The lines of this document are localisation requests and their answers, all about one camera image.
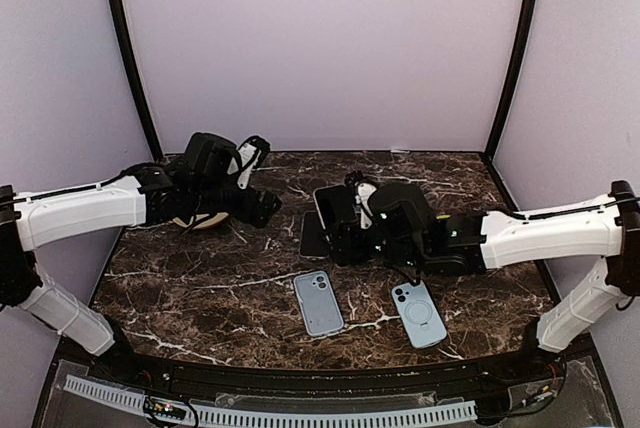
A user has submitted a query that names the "light blue phone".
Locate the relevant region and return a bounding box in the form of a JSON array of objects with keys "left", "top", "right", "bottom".
[{"left": 391, "top": 281, "right": 448, "bottom": 349}]

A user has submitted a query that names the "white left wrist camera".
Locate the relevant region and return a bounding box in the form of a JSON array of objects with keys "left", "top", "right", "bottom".
[{"left": 227, "top": 135, "right": 271, "bottom": 189}]

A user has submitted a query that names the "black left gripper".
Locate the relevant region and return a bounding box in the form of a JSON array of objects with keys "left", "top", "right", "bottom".
[{"left": 192, "top": 179, "right": 281, "bottom": 228}]

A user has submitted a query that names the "black front table rail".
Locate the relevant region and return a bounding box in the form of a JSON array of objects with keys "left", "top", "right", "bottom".
[{"left": 54, "top": 332, "right": 596, "bottom": 402}]

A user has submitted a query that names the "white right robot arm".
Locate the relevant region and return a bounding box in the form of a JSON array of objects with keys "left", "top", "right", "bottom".
[{"left": 314, "top": 172, "right": 639, "bottom": 382}]

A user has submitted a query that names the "black left frame post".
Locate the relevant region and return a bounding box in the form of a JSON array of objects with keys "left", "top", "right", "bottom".
[{"left": 108, "top": 0, "right": 164, "bottom": 161}]

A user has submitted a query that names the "beige ceramic plate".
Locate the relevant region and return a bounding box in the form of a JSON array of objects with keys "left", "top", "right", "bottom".
[{"left": 172, "top": 212, "right": 229, "bottom": 231}]

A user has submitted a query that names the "black frame post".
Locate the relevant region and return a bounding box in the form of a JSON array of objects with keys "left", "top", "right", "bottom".
[
  {"left": 483, "top": 0, "right": 536, "bottom": 165},
  {"left": 108, "top": 0, "right": 164, "bottom": 161}
]

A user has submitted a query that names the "grey-blue phone case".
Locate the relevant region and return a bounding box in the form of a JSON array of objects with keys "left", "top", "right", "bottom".
[{"left": 293, "top": 271, "right": 344, "bottom": 337}]

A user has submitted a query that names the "white slotted cable duct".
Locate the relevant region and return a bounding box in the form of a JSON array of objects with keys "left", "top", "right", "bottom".
[{"left": 62, "top": 375, "right": 478, "bottom": 427}]

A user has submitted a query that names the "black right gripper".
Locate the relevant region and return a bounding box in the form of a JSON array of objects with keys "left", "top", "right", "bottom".
[{"left": 319, "top": 218, "right": 427, "bottom": 271}]

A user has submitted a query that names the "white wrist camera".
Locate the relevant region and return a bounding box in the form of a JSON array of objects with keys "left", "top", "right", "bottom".
[
  {"left": 344, "top": 170, "right": 378, "bottom": 230},
  {"left": 227, "top": 135, "right": 271, "bottom": 189}
]

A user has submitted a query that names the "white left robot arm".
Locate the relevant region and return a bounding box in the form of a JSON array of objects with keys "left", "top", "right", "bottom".
[{"left": 1, "top": 132, "right": 281, "bottom": 384}]

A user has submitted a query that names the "black right frame post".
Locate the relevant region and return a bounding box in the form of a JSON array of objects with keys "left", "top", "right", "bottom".
[{"left": 483, "top": 0, "right": 536, "bottom": 165}]

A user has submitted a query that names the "purple-edged black phone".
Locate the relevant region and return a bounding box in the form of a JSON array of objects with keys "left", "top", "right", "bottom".
[{"left": 299, "top": 211, "right": 328, "bottom": 259}]

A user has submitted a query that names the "white-backed phone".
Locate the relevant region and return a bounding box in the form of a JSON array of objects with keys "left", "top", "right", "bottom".
[{"left": 313, "top": 185, "right": 358, "bottom": 230}]

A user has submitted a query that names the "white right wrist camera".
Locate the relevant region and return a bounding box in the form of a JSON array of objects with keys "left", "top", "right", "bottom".
[{"left": 344, "top": 170, "right": 378, "bottom": 230}]

